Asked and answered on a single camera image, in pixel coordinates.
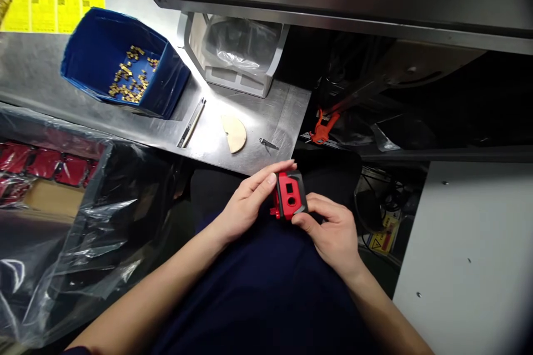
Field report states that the person's right hand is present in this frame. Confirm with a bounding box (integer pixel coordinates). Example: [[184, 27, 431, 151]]
[[291, 192, 367, 281]]

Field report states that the person's left hand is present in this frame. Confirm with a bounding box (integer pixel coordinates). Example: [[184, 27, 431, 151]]
[[215, 159, 298, 244]]

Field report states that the red and grey plastic housing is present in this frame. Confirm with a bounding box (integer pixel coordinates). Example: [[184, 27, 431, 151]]
[[269, 169, 309, 222]]

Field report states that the yellow warning label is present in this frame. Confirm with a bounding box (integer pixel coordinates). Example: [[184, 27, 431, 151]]
[[368, 210, 401, 255]]

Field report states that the half-round wooden piece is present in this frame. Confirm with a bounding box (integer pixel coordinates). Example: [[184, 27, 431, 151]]
[[220, 115, 248, 154]]

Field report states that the person's body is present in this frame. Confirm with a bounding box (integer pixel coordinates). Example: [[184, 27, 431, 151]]
[[149, 149, 375, 355]]

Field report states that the orange plastic clamp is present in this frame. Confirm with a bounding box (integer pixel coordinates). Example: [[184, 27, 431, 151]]
[[309, 108, 341, 145]]

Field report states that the white metal cabinet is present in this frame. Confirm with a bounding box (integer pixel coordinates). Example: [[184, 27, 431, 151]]
[[392, 160, 533, 355]]

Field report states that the white plastic stand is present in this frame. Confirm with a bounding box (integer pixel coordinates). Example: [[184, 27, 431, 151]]
[[176, 11, 290, 99]]

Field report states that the pile of small brass parts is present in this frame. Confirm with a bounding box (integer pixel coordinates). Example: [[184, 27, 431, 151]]
[[108, 44, 160, 104]]

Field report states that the large clear plastic bag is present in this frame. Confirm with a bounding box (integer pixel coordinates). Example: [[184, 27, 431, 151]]
[[0, 102, 184, 349]]

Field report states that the blue plastic bin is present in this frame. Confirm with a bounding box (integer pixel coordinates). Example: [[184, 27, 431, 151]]
[[61, 7, 192, 120]]

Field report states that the cardboard box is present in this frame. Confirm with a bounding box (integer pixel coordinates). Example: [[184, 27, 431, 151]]
[[23, 178, 86, 219]]

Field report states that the pile of red housings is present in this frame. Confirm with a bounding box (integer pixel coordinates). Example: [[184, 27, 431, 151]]
[[0, 140, 100, 206]]

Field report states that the yellow label sheet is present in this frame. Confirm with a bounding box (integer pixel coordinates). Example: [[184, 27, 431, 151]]
[[0, 0, 107, 34]]

